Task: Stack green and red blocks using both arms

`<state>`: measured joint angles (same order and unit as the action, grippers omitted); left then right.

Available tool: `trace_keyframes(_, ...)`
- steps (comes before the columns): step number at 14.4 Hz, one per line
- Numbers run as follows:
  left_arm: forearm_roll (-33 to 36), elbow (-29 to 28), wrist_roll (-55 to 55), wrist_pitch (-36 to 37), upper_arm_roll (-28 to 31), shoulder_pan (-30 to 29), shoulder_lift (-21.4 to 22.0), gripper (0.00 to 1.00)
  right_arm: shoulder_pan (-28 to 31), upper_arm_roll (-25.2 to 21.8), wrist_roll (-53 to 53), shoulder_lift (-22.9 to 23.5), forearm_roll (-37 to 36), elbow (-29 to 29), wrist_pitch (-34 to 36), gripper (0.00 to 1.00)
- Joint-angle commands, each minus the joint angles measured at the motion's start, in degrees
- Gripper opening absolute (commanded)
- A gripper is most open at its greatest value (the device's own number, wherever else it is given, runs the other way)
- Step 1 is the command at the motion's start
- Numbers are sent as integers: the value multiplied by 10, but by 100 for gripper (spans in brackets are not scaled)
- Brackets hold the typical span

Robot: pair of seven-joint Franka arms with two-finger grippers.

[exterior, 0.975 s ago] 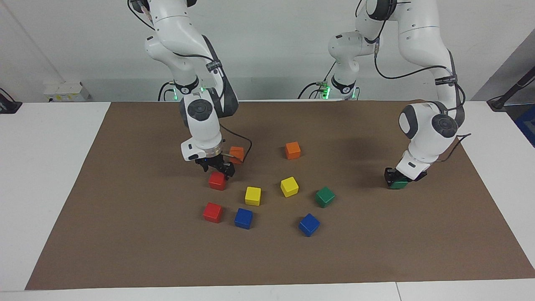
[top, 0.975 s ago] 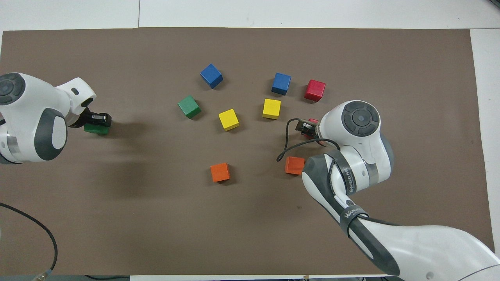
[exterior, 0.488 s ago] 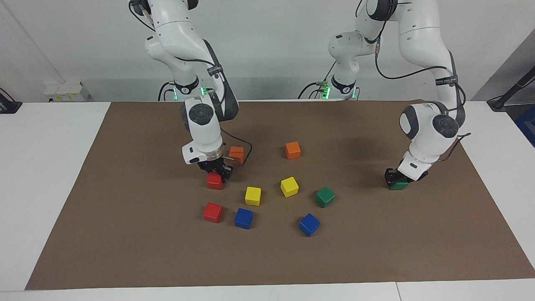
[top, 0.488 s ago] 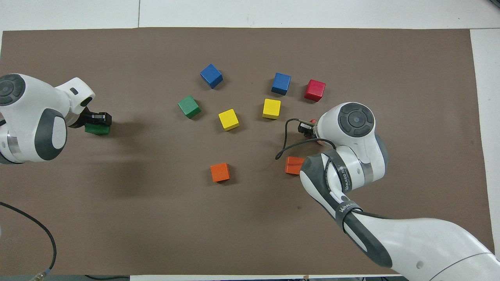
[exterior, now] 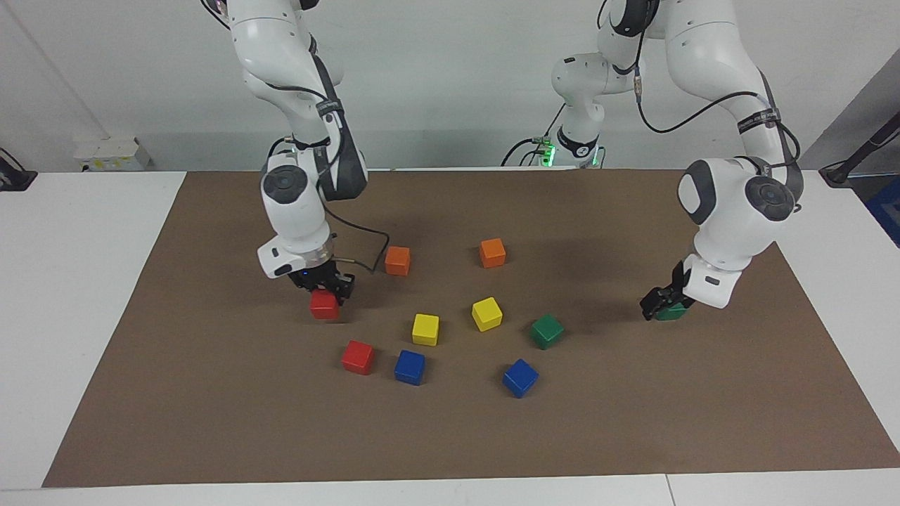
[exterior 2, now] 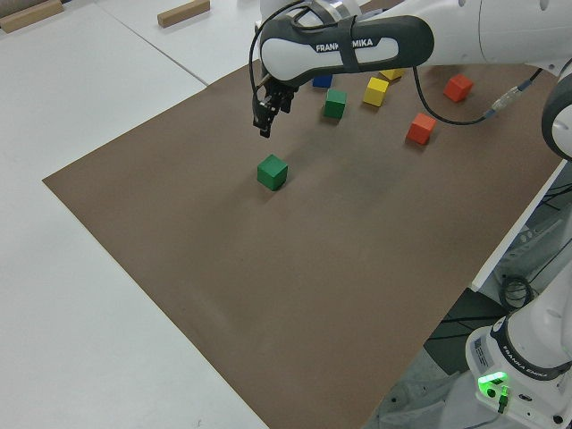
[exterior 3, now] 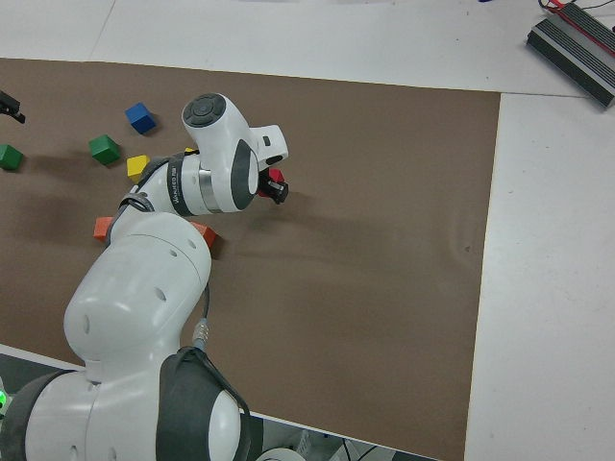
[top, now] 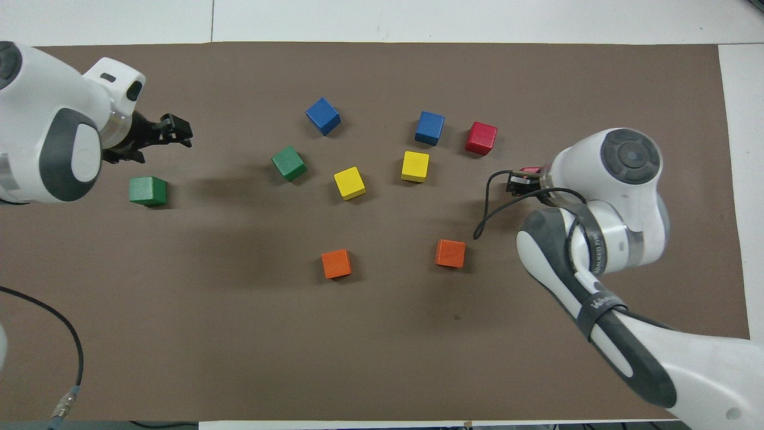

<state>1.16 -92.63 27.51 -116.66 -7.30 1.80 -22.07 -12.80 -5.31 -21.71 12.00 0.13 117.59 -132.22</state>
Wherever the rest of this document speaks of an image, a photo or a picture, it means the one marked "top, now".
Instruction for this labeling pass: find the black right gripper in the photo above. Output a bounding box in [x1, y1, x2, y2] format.
[506, 170, 545, 198]

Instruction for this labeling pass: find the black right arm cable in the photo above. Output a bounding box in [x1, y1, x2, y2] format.
[473, 170, 589, 241]

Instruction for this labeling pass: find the black printed cable strap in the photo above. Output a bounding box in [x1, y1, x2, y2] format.
[576, 287, 629, 342]

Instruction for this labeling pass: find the brown table mat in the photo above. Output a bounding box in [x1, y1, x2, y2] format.
[0, 41, 751, 422]

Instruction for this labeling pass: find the orange wooden cube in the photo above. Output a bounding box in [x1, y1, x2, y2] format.
[435, 239, 467, 269]
[321, 248, 353, 280]

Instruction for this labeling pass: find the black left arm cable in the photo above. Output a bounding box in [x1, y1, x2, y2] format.
[0, 285, 85, 430]

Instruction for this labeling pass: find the yellow wooden cube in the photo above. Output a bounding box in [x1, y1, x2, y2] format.
[401, 150, 430, 183]
[333, 166, 367, 201]

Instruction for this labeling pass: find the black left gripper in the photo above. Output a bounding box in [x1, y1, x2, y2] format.
[101, 110, 193, 164]

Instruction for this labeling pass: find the blue wooden cube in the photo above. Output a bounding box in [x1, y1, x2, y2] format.
[414, 110, 446, 147]
[305, 97, 342, 137]

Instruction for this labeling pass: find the green wooden cube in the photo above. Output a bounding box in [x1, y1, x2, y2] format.
[128, 176, 169, 208]
[271, 145, 309, 183]

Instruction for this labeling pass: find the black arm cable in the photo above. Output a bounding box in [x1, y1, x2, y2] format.
[473, 170, 589, 241]
[0, 285, 85, 430]

